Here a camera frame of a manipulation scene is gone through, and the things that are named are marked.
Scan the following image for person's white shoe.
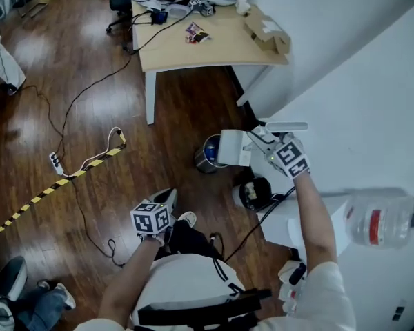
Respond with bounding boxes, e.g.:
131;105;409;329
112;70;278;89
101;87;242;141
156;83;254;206
177;211;198;228

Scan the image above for dark snack packet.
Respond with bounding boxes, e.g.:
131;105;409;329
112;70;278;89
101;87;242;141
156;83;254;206
185;32;212;45

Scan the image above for white low cabinet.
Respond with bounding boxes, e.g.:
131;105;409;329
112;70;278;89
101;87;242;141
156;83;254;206
256;190;353;255

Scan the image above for person's white shirt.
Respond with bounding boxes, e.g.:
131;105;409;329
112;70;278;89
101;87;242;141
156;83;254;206
74;253;357;331

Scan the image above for white orange cable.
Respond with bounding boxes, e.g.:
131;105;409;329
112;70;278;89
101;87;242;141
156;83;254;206
59;126;126;178

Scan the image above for round metal trash can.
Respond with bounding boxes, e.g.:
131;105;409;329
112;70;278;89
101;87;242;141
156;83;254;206
193;134;229;175

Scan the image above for spare gripper on desk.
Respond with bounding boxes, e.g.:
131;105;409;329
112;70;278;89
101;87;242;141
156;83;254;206
188;0;216;17

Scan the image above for person's right forearm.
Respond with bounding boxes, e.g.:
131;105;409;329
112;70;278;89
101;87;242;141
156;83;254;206
292;174;339;272

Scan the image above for white dustpan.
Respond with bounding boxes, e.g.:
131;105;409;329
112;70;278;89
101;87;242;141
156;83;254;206
216;121;309;168

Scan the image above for blue electronic device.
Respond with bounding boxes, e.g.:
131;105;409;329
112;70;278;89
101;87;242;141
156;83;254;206
150;10;169;26

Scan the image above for brown cardboard box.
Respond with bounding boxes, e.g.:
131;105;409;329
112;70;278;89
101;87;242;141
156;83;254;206
242;5;292;57

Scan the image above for person's left hand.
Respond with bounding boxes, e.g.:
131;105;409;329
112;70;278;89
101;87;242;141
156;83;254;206
140;226;174;248

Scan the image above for white power strip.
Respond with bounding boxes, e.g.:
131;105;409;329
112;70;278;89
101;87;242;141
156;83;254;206
48;151;66;176

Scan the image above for white crumpled tissue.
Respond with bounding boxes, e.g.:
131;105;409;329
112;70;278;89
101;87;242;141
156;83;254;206
234;0;252;16

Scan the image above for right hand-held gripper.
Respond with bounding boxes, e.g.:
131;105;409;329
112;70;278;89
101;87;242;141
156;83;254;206
244;125;312;180

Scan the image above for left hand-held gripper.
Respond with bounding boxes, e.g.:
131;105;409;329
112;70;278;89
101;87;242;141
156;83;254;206
130;188;179;238

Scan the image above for black waist strap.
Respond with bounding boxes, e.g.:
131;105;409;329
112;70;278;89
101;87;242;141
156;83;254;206
137;287;273;325

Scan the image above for person's black trousers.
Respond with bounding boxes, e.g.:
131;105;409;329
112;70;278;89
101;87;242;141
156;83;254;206
164;219;226;260

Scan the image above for black floor cable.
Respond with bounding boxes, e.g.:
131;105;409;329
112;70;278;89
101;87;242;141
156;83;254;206
19;50;135;268

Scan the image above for yellow black striped floor tape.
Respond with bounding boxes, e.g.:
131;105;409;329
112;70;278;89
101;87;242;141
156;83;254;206
0;142;128;240

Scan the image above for white black hip device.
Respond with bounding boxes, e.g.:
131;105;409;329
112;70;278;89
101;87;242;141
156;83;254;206
277;260;308;314

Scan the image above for wall power outlet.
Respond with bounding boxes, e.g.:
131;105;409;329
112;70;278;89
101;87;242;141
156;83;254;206
391;299;408;323

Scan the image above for purple snack packet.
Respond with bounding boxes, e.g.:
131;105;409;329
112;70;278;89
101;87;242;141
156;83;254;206
185;21;204;36

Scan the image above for black cabinet cable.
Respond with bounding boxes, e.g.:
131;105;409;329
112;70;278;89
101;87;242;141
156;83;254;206
223;185;297;263

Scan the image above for person's left forearm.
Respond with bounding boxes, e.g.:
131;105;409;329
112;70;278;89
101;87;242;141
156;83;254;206
97;237;167;328

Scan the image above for light wooden desk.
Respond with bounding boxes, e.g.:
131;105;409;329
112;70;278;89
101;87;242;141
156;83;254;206
130;0;291;126

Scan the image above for white cloth bag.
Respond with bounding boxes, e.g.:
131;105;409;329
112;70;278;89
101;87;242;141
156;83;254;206
0;34;28;95

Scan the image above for large clear water bottle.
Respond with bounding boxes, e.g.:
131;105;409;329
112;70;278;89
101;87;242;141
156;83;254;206
344;192;414;250

